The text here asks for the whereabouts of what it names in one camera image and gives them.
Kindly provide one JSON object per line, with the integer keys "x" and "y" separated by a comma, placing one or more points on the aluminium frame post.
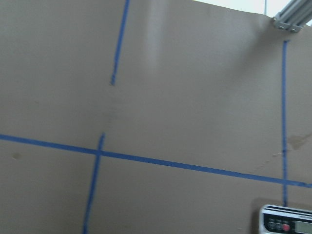
{"x": 294, "y": 16}

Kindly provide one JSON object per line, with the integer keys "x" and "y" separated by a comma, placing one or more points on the digital kitchen scale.
{"x": 275, "y": 219}

